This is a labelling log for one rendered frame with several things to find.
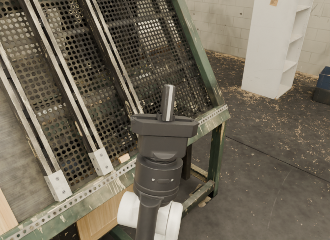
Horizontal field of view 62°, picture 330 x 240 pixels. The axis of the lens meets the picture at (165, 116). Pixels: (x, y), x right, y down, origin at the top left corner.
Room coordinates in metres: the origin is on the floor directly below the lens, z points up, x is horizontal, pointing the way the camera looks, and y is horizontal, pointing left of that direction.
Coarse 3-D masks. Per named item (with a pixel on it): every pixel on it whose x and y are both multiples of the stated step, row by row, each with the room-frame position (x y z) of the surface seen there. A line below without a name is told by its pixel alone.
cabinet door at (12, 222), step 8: (0, 192) 0.80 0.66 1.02; (0, 200) 0.78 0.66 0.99; (0, 208) 0.77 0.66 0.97; (8, 208) 0.78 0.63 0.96; (0, 216) 0.75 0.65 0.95; (8, 216) 0.76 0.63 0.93; (0, 224) 0.73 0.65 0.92; (8, 224) 0.74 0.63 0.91; (16, 224) 0.75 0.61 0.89; (0, 232) 0.71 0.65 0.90
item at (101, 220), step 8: (128, 152) 1.36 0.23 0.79; (112, 160) 1.28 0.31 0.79; (72, 184) 1.09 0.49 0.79; (120, 192) 1.30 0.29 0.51; (112, 200) 1.26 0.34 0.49; (120, 200) 1.30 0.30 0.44; (96, 208) 1.17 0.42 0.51; (104, 208) 1.21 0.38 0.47; (112, 208) 1.25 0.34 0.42; (88, 216) 1.13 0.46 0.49; (96, 216) 1.16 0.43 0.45; (104, 216) 1.20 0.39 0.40; (112, 216) 1.24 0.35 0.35; (80, 224) 1.08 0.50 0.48; (88, 224) 1.12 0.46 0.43; (96, 224) 1.16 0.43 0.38; (104, 224) 1.19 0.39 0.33; (112, 224) 1.23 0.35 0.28; (80, 232) 1.07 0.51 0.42; (88, 232) 1.11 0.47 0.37; (96, 232) 1.15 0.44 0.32; (104, 232) 1.18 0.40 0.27
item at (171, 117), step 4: (172, 88) 0.43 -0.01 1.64; (172, 92) 0.43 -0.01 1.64; (172, 96) 0.42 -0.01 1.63; (172, 100) 0.42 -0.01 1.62; (172, 104) 0.42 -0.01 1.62; (172, 108) 0.42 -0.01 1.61; (168, 112) 0.41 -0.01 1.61; (172, 112) 0.42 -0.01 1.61; (168, 116) 0.41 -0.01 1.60; (172, 116) 0.41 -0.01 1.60; (168, 120) 0.41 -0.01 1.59; (172, 120) 0.42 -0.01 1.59
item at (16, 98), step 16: (0, 48) 1.13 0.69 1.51; (0, 64) 1.12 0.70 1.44; (0, 80) 1.06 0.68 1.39; (16, 80) 1.08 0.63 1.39; (16, 96) 1.07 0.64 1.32; (16, 112) 1.01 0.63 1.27; (32, 112) 1.03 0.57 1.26; (32, 128) 1.01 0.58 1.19; (32, 144) 0.95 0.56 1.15; (48, 144) 0.98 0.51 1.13; (48, 160) 0.96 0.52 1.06; (48, 176) 0.89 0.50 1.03; (64, 192) 0.88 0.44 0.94
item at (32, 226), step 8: (200, 120) 1.57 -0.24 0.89; (128, 168) 1.11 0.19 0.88; (112, 176) 1.04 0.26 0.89; (96, 184) 0.98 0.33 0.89; (104, 184) 0.99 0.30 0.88; (88, 192) 0.94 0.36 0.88; (72, 200) 0.88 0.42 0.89; (80, 200) 0.90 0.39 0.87; (56, 208) 0.83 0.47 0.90; (64, 208) 0.84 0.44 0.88; (32, 224) 0.75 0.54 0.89; (40, 224) 0.76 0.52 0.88; (16, 232) 0.71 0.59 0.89
